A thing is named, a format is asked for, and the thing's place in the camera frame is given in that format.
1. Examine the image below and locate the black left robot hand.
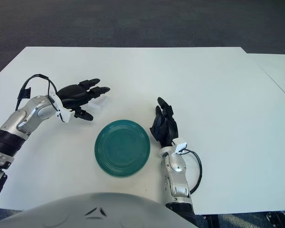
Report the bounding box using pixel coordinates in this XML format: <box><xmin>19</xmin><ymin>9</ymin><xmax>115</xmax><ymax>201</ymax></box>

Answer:
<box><xmin>56</xmin><ymin>78</ymin><xmax>111</xmax><ymax>121</ymax></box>

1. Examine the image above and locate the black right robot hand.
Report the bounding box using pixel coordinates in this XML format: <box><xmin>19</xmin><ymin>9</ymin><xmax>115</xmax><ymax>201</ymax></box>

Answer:
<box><xmin>149</xmin><ymin>96</ymin><xmax>179</xmax><ymax>147</ymax></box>

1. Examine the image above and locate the green round plate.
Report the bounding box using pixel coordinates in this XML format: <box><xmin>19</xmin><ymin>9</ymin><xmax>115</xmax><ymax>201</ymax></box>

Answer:
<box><xmin>94</xmin><ymin>119</ymin><xmax>151</xmax><ymax>178</ymax></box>

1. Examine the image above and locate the black table leg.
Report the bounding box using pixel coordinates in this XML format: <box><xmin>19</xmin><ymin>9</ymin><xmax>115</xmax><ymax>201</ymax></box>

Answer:
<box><xmin>203</xmin><ymin>215</ymin><xmax>220</xmax><ymax>228</ymax></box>

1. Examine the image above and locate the grey robot torso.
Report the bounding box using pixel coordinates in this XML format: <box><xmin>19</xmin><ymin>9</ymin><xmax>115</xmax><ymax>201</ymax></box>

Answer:
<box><xmin>0</xmin><ymin>192</ymin><xmax>190</xmax><ymax>228</ymax></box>

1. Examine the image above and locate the black table caster foot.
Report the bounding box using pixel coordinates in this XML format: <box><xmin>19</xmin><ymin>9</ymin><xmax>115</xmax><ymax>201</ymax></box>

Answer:
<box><xmin>266</xmin><ymin>211</ymin><xmax>285</xmax><ymax>228</ymax></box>

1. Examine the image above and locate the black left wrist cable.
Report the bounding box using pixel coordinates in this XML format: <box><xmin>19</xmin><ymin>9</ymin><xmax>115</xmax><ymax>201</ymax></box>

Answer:
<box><xmin>15</xmin><ymin>74</ymin><xmax>60</xmax><ymax>112</ymax></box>

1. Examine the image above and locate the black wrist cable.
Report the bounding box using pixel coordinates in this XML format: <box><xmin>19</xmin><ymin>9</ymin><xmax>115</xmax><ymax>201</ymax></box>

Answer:
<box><xmin>184</xmin><ymin>149</ymin><xmax>203</xmax><ymax>194</ymax></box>
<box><xmin>15</xmin><ymin>74</ymin><xmax>60</xmax><ymax>112</ymax></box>

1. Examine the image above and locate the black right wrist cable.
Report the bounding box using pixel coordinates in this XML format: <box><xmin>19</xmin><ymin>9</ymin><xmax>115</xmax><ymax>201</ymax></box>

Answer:
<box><xmin>184</xmin><ymin>149</ymin><xmax>203</xmax><ymax>194</ymax></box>

